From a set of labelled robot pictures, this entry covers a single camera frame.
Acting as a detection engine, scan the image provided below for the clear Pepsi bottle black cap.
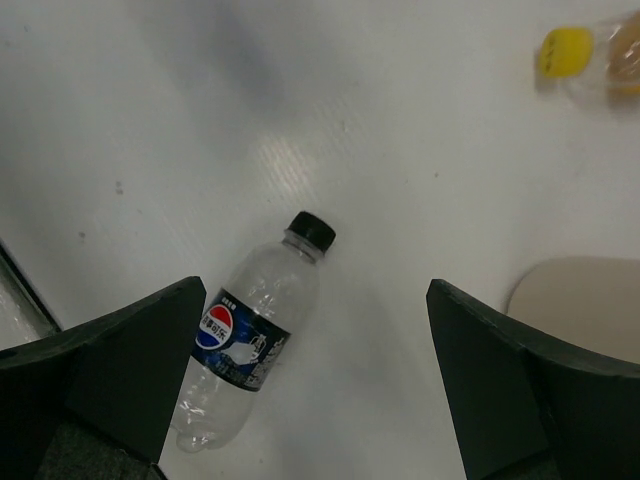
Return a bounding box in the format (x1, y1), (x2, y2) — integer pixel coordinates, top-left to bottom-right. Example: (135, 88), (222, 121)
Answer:
(171, 211), (336, 453)

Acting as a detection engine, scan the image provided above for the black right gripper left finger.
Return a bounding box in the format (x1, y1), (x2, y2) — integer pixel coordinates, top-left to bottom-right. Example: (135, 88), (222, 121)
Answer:
(1, 277), (206, 479)

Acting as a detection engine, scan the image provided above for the black base rail with foil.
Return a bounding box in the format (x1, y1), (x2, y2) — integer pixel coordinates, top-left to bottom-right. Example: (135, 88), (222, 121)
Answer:
(0, 245), (61, 350)

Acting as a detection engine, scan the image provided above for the clear bottle yellow cap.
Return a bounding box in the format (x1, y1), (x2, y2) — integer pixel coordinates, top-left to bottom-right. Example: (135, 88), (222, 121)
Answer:
(534, 10), (639, 105)

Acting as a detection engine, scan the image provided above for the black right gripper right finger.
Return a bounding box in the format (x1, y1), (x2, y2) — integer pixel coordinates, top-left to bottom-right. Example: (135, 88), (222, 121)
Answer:
(426, 279), (639, 479)

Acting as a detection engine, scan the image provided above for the beige plastic bin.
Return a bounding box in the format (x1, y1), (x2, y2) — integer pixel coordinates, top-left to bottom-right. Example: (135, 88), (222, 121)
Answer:
(507, 257), (639, 363)

